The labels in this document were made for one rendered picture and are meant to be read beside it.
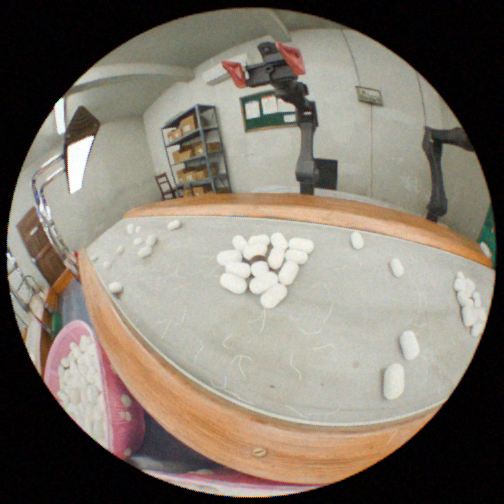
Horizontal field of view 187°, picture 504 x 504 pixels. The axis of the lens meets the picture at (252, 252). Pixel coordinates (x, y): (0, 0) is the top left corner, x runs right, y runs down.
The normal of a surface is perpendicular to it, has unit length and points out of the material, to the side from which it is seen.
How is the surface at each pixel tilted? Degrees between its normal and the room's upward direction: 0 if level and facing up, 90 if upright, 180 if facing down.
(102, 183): 91
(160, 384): 0
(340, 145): 91
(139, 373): 0
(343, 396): 0
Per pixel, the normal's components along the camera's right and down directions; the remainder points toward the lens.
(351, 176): -0.47, 0.60
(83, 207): 0.87, 0.21
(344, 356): -0.14, -0.77
